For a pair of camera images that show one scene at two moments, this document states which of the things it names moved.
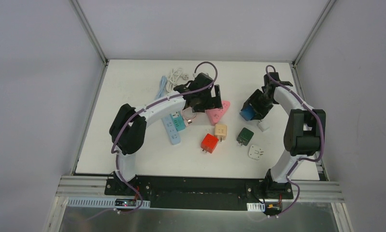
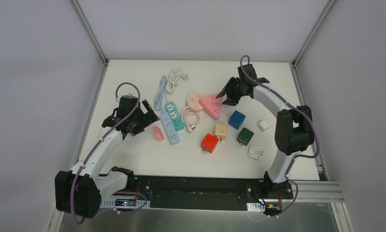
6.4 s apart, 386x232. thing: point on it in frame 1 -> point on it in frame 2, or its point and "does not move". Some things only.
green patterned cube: [245, 137] does not move
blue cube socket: [248, 113] -> [236, 119]
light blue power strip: [172, 135] does not move
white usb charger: [263, 125] does not move
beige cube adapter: [221, 131] does not move
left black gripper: [213, 100] -> [141, 116]
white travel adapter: [255, 152] does not move
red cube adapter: [209, 143] does not move
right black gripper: [256, 107] -> [235, 90]
